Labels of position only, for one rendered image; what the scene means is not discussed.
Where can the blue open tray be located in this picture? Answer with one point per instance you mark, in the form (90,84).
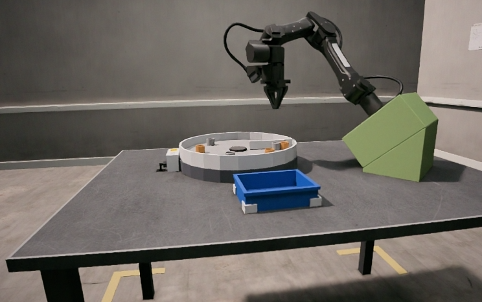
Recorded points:
(276,189)

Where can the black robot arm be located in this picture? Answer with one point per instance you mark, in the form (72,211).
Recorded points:
(354,87)

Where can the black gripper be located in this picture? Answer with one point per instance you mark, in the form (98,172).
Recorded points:
(277,80)

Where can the white round turntable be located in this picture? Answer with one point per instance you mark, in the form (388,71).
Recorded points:
(215,166)

